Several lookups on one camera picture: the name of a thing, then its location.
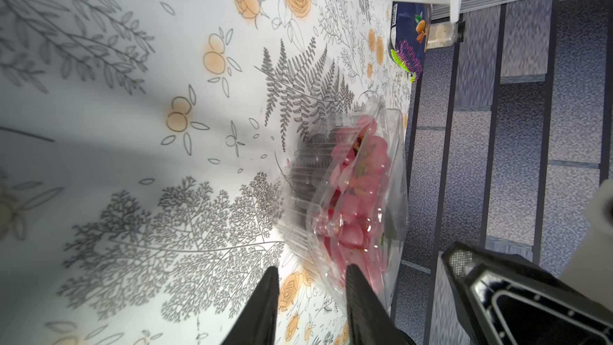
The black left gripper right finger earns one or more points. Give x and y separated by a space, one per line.
367 319

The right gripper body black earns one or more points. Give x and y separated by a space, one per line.
505 299

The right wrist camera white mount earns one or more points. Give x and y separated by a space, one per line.
589 271

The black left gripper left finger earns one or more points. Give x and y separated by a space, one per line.
256 324

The pink grape bunch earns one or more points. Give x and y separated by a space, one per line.
351 225

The purple candy bag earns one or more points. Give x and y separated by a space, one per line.
409 24

